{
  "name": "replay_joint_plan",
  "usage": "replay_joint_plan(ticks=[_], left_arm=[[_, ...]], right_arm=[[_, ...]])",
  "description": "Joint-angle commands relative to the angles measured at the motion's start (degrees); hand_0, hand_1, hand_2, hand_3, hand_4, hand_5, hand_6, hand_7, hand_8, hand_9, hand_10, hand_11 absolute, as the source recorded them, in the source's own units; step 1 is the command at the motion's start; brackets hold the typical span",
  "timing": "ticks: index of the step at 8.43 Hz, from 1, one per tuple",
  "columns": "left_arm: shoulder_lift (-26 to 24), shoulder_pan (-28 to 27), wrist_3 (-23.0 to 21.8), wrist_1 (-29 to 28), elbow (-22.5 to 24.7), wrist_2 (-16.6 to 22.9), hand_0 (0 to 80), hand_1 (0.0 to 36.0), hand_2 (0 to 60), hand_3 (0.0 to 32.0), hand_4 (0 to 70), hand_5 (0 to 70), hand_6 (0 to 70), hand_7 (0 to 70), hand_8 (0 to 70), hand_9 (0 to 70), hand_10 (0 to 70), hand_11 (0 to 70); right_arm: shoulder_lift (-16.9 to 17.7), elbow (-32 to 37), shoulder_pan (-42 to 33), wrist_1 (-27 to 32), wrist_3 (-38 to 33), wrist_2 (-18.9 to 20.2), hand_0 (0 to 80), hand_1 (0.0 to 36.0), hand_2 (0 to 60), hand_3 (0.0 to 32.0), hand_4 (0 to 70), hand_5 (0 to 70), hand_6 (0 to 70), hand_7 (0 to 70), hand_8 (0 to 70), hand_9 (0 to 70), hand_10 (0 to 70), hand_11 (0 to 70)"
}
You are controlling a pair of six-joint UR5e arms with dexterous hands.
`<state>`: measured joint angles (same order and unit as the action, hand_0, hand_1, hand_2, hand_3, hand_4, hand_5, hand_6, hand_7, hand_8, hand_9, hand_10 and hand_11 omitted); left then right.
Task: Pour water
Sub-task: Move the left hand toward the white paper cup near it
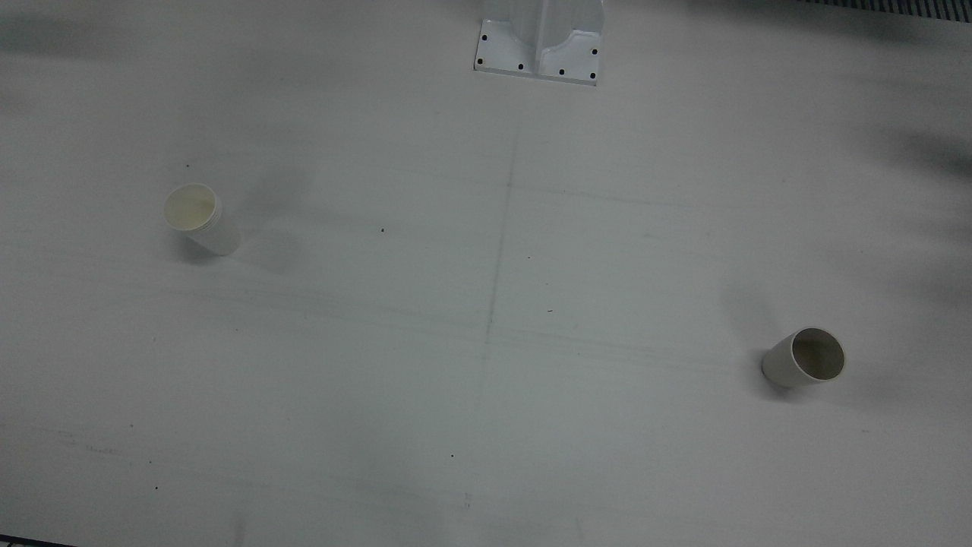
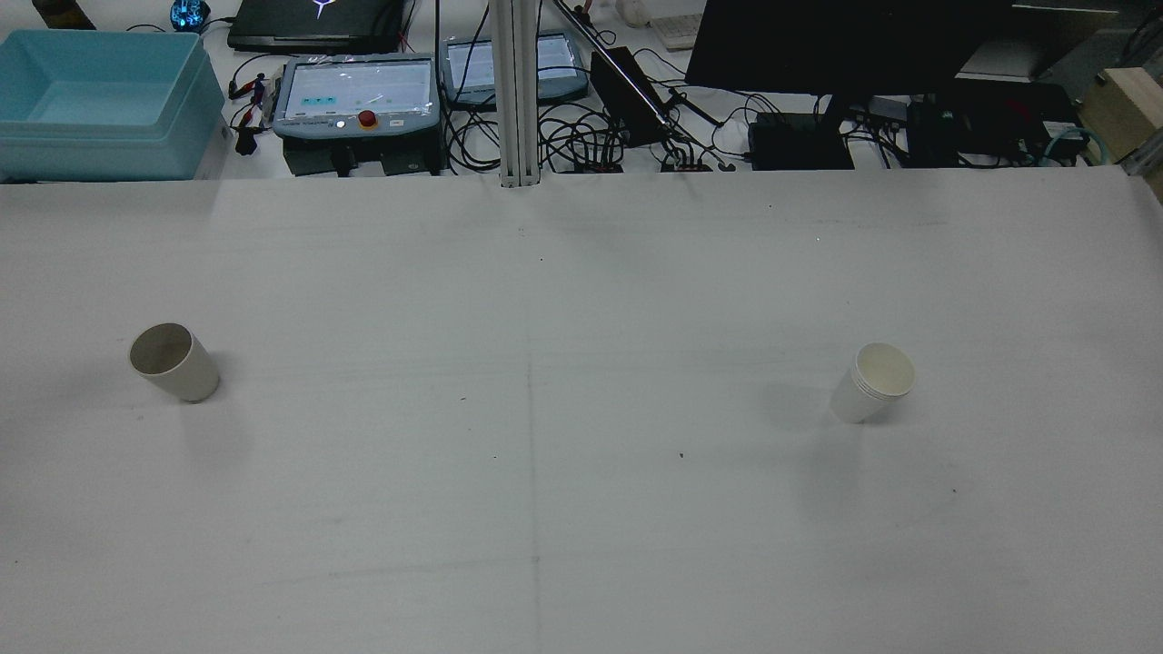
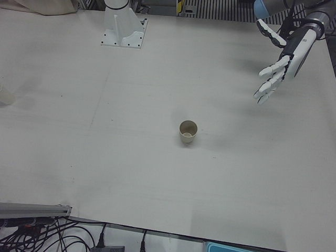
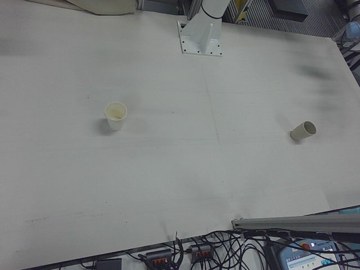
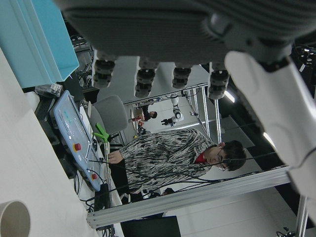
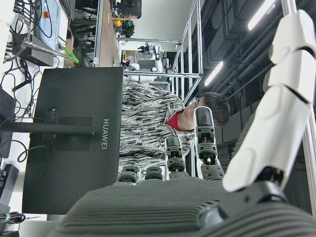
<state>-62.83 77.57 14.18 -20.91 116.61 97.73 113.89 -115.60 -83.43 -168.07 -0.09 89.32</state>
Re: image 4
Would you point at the white paper cup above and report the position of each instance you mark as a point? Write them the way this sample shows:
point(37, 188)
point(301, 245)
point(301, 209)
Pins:
point(116, 123)

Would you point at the grey hub with orange ports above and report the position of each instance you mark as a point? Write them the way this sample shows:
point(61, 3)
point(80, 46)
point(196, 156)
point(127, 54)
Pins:
point(202, 251)
point(159, 256)

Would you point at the aluminium profile rail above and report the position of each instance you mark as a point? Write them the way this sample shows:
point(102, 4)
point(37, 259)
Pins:
point(281, 222)

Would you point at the white pedestal column with mount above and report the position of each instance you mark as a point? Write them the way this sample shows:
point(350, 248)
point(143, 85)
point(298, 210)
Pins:
point(201, 36)

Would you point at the flat black adapter box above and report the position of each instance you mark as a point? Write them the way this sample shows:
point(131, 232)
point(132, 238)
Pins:
point(108, 264)

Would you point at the teach pendant with red button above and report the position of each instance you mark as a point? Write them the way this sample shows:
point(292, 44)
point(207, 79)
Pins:
point(306, 258)

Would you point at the beige paper cup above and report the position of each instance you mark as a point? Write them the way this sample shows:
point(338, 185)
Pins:
point(299, 133)

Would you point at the yellow black bracket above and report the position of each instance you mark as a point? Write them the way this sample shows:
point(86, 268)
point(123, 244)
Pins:
point(241, 12)

